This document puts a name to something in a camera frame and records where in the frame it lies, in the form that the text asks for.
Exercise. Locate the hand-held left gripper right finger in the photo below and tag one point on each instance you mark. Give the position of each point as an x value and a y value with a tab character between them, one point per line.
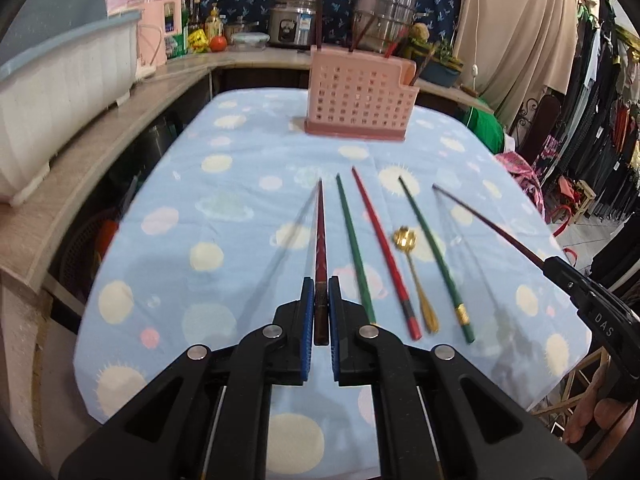
335	330

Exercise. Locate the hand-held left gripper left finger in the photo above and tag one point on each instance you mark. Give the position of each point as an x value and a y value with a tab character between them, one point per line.
308	330

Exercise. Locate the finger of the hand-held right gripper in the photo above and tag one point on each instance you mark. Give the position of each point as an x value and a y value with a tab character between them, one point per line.
567	277

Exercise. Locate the green chopstick with gold band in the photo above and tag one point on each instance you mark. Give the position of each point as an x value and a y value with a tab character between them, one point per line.
355	250
435	255

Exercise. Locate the dark red twisted chopstick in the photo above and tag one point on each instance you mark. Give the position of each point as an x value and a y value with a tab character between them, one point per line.
318	15
361	32
320	240

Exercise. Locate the dark brown chopstick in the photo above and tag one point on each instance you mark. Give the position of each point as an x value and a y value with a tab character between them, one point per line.
422	67
490	222

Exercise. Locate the red chopstick with black band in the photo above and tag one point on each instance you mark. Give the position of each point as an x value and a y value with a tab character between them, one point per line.
382	247
395	45

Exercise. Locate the gold flower spoon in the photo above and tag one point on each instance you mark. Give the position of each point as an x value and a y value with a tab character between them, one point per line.
402	239

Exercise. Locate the pink perforated utensil holder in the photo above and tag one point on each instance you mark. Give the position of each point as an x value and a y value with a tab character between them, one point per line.
360	95

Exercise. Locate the person's right hand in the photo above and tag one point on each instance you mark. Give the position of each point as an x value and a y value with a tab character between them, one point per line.
600	425

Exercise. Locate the light wooden stool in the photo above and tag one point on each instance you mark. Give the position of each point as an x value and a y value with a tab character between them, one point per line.
575	390

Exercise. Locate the blue dotted tablecloth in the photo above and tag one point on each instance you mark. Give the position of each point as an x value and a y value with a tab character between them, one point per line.
225	270

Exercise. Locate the pink floral cloth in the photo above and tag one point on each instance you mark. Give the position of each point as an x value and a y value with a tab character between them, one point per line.
520	175

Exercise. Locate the green bag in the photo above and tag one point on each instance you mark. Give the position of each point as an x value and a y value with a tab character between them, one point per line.
487	127

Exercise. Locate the row of hanging clothes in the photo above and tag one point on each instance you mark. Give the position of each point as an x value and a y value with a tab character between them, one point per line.
610	110

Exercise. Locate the blue planter basin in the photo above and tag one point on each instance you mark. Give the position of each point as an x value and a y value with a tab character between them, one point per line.
442	75

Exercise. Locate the beige curtain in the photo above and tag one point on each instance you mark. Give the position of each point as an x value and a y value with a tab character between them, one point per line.
515	25

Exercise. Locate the green plant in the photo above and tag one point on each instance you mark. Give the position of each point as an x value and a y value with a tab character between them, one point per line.
425	40

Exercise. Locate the glass container with lid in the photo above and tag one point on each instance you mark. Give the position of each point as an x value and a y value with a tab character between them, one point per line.
248	41

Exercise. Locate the red tomato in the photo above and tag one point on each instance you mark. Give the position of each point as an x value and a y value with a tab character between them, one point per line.
218	43

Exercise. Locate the steel rice cooker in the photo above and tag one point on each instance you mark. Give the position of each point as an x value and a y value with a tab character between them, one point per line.
292	22

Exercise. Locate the yellow packet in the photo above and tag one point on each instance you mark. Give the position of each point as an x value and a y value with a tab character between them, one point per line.
198	41

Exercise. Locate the small lidded pot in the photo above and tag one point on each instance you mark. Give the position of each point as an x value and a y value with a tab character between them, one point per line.
242	25

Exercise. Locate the green packet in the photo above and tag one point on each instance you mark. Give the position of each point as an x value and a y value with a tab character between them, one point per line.
176	45

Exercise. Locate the yellow oil bottle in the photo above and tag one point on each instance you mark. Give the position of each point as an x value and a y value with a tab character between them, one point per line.
214	22

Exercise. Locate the steel steamer pot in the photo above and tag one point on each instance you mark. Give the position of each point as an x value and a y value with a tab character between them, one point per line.
385	7

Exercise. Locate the pink appliance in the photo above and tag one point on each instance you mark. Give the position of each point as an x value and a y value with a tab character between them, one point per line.
160	30

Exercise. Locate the dark sauce bottle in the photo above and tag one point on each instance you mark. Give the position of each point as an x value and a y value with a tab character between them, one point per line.
196	12

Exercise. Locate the grey white dish rack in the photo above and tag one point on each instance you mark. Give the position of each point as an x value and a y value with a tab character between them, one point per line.
60	85

